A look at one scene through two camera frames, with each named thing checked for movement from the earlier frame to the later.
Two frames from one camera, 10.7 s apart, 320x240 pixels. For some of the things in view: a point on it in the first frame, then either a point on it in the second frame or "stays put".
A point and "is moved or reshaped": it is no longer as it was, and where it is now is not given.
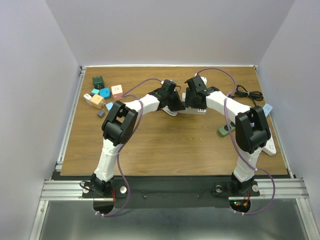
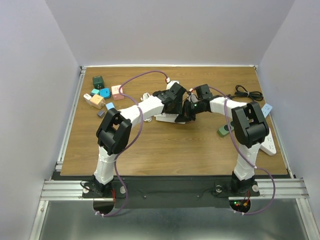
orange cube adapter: (97, 101) stays put
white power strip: (191, 110) is moved or reshaped
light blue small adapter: (109, 105) stays put
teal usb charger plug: (94, 91) stays put
